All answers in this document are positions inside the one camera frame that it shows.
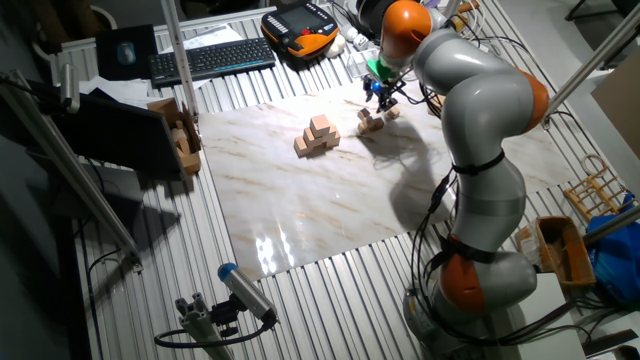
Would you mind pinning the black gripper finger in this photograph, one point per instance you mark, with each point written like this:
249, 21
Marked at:
367, 91
387, 105

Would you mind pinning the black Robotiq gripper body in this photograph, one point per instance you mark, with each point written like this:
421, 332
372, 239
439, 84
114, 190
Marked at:
384, 89

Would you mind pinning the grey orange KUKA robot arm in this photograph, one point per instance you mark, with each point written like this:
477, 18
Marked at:
480, 115

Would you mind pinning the clear plastic box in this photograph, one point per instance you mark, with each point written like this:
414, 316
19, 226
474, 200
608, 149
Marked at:
359, 64

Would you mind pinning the white egg shaped object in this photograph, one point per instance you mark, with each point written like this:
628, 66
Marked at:
336, 46

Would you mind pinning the medium wooden cube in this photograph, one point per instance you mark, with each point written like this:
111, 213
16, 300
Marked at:
310, 137
335, 141
320, 125
332, 134
300, 146

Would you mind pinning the white plug adapter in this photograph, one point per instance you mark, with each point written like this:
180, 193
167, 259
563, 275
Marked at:
352, 35

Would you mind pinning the black round spool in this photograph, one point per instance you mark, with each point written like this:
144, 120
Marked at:
370, 12

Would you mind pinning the orange black teach pendant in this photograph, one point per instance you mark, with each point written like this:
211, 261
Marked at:
300, 30

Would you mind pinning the marble pattern mat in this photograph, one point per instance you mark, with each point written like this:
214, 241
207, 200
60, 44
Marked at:
300, 200

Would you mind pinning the black computer keyboard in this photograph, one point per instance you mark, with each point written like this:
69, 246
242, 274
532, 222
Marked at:
210, 60

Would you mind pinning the white paper sheet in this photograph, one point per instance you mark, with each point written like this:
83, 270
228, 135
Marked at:
120, 90
210, 35

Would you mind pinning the wooden block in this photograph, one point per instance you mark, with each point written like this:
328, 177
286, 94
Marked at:
191, 162
179, 135

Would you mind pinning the brown cardboard box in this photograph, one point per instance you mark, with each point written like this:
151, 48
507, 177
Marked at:
167, 107

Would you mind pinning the wooden rack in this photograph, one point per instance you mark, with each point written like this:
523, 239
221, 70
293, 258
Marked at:
595, 186

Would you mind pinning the brown cardboard sheet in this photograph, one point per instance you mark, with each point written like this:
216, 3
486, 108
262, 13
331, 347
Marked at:
622, 110

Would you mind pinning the orange cardboard box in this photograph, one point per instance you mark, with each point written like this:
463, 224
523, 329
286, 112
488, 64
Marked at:
575, 260

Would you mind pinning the dark computer mouse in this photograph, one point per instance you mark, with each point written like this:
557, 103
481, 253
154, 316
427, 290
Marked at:
126, 52

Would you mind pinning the black monitor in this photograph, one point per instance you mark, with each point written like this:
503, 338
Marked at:
115, 132

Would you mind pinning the black mouse pad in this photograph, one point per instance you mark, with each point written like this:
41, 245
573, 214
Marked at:
107, 65

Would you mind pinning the blue bag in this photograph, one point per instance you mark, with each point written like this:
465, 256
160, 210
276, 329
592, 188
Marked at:
617, 265

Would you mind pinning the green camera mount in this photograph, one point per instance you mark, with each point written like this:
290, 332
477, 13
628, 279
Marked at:
377, 70

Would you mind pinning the aluminium upright post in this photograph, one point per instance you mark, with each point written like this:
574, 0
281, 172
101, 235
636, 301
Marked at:
452, 6

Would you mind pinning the aluminium frame profile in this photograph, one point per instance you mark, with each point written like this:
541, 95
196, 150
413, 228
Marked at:
180, 60

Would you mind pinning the long aluminium frame bar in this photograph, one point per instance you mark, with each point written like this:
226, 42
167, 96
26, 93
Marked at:
595, 62
75, 167

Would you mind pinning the silver depth camera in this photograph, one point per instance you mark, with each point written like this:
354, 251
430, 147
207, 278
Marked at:
247, 292

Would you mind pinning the black camera bracket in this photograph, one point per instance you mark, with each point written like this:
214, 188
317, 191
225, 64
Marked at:
225, 315

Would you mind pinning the short aluminium profile mount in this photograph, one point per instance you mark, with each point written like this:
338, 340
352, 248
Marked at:
200, 327

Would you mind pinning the grey upright depth camera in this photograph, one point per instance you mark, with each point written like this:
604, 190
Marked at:
70, 87

